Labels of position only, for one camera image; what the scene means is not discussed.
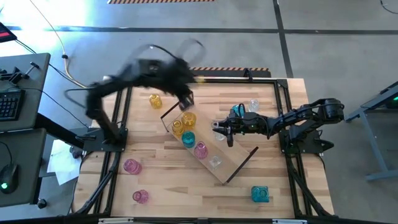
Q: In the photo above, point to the pink ribbed glass vase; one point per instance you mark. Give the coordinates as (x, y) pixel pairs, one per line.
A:
(132, 166)

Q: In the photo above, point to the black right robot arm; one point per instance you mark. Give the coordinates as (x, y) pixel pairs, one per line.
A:
(332, 109)

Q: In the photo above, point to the black desk clamp mount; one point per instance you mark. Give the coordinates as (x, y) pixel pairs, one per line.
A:
(15, 76)

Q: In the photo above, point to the black round knob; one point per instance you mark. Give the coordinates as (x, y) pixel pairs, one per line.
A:
(42, 203)

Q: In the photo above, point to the square clear diamond-cut vase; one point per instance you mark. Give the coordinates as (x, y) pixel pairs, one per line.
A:
(215, 162)

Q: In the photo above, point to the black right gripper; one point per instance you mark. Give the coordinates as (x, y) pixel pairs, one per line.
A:
(245, 124)

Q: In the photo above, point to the small yellow glass bottle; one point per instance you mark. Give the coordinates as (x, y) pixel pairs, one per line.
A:
(155, 101)

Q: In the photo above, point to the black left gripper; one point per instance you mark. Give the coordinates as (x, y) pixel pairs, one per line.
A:
(178, 77)

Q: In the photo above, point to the black support beam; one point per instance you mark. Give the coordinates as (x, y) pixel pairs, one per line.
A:
(56, 130)

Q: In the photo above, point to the round clear ribbed glass vase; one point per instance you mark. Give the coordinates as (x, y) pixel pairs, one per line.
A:
(218, 136)

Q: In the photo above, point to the white paper sheet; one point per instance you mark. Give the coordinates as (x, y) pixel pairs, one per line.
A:
(62, 161)

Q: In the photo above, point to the black keyboard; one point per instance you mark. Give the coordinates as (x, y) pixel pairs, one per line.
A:
(11, 105)

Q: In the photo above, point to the small clear glass vase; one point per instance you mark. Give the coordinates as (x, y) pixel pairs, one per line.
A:
(253, 105)

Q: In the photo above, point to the white bracket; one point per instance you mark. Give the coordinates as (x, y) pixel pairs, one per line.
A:
(115, 221)
(289, 221)

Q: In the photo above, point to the squat yellow glass vase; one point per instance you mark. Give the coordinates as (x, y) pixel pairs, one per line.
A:
(188, 119)

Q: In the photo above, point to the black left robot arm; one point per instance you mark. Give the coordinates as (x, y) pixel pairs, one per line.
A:
(102, 119)

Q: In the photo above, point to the wooden shelf with black legs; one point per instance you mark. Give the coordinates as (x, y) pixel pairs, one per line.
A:
(203, 130)

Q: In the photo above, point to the grey desk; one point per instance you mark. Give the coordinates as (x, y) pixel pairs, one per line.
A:
(34, 93)
(28, 161)

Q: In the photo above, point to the black computer mouse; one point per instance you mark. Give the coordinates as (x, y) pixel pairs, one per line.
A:
(8, 177)

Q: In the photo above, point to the square teal glass vase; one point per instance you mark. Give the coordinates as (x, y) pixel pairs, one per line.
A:
(260, 194)

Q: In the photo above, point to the black table clamp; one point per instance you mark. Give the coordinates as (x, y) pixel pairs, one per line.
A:
(247, 74)

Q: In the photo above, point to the black hazard-striped floor mat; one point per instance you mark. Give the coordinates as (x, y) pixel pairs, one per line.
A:
(230, 73)

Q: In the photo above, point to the tall pink glass vase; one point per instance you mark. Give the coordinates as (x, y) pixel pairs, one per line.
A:
(201, 151)

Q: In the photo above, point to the grey desk leg frame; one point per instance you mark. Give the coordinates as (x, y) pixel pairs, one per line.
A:
(381, 176)

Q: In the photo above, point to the small teal glass vase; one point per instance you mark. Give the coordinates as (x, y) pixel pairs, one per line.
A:
(236, 111)

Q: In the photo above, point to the pink scalloped glass vase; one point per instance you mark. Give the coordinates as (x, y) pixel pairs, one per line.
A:
(140, 196)

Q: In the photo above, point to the tall teal glass bottle vase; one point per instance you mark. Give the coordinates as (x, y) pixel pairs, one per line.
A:
(188, 139)

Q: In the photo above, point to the tall yellow ribbed glass vase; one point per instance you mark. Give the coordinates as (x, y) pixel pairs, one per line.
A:
(178, 127)

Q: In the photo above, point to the black device with red screen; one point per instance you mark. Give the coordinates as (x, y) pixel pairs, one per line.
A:
(6, 32)

